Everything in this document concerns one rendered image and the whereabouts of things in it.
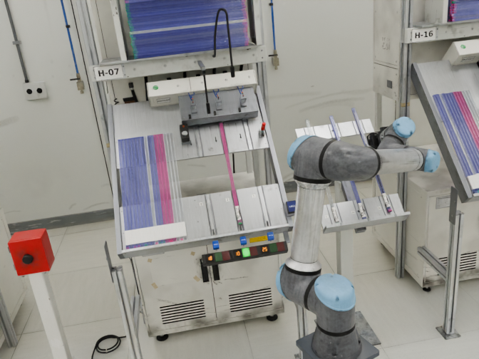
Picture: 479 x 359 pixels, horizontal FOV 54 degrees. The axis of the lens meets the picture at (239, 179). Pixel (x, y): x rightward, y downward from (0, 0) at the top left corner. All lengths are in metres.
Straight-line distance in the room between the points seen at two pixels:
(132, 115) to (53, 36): 1.63
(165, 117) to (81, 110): 1.66
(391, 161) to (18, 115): 2.96
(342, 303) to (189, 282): 1.07
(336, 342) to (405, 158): 0.59
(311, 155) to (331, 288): 0.39
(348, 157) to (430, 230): 1.31
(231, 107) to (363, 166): 0.90
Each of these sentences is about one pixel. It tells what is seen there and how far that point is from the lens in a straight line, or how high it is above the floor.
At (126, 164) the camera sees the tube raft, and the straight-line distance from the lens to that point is 2.03.
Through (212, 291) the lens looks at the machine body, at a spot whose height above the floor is 0.26.
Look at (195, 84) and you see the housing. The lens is 2.14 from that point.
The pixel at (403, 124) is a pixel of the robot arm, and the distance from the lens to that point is 1.74.
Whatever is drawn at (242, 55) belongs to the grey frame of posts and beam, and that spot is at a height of 1.35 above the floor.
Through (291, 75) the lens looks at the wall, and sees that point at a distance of 3.76.
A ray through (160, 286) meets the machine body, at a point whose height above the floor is 0.34.
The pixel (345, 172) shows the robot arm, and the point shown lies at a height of 1.11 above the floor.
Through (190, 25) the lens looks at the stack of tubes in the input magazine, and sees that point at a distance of 2.10.
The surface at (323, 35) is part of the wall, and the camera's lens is 3.80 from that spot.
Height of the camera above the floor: 1.59
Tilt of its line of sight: 21 degrees down
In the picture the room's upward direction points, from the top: 6 degrees counter-clockwise
